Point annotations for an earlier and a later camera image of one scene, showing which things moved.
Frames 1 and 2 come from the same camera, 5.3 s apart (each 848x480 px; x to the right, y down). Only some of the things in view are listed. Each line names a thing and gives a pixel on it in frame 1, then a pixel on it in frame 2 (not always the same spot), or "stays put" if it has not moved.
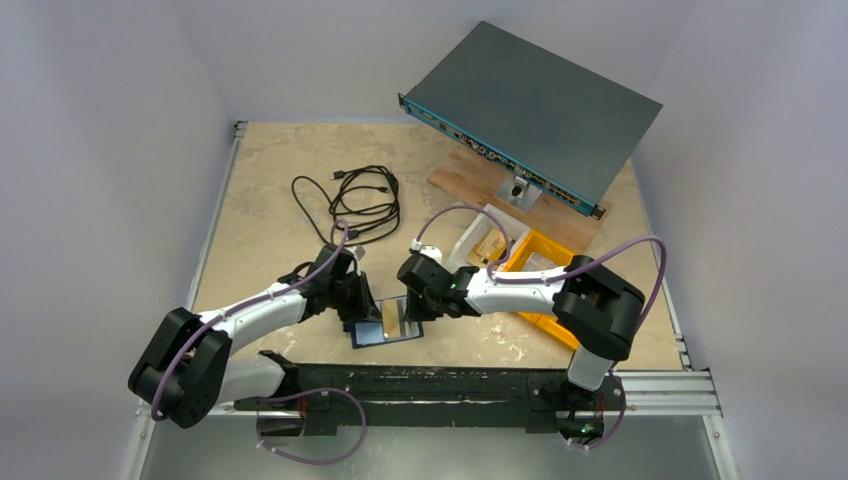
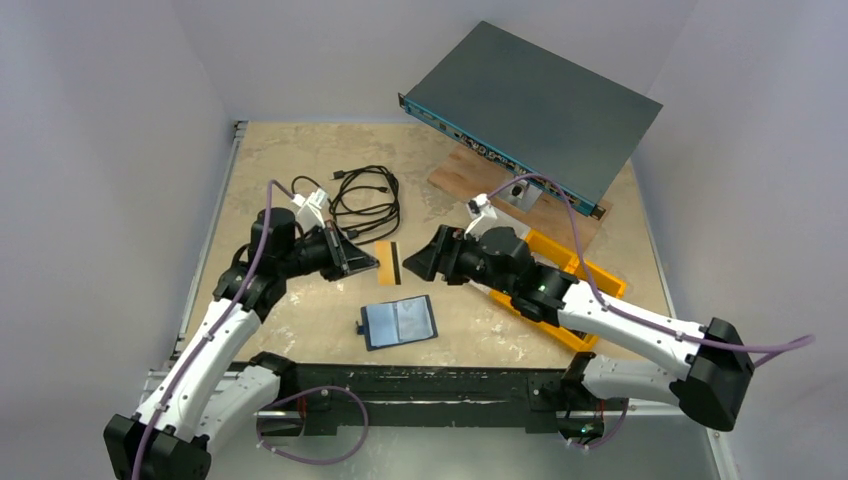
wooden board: (469, 174) stays put
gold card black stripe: (391, 318) -> (389, 268)
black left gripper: (361, 299) -> (338, 250)
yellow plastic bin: (529, 242) stays put
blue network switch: (562, 127) stays put
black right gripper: (419, 301) -> (448, 254)
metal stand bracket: (519, 193) stays put
